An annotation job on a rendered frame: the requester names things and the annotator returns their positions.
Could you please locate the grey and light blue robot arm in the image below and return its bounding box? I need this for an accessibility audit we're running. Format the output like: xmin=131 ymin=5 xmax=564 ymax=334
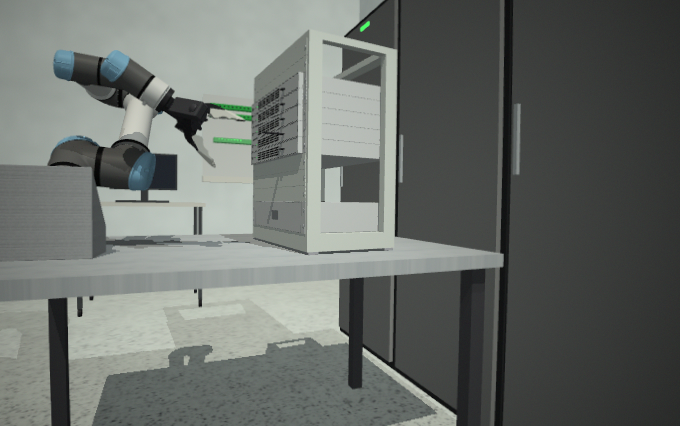
xmin=47 ymin=50 xmax=208 ymax=191

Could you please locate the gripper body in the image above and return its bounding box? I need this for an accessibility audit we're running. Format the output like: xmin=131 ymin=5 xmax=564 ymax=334
xmin=155 ymin=88 xmax=208 ymax=133

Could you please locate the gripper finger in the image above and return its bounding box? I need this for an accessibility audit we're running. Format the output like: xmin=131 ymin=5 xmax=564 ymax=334
xmin=182 ymin=126 xmax=215 ymax=168
xmin=205 ymin=103 xmax=245 ymax=122

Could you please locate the white server rack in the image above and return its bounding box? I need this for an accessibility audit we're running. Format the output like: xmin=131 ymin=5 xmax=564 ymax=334
xmin=251 ymin=29 xmax=397 ymax=255

